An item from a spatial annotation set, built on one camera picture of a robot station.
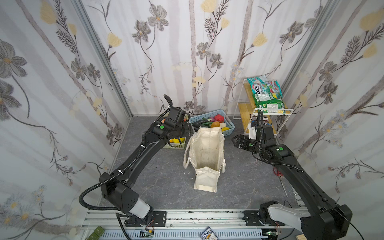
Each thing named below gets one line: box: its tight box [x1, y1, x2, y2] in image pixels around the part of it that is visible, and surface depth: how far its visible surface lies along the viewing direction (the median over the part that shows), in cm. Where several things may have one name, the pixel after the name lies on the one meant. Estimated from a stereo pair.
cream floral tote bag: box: [183, 126, 226, 193], surface depth 84 cm
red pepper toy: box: [214, 114, 225, 123], surface depth 116 cm
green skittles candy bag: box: [247, 75, 285, 114], surface depth 82 cm
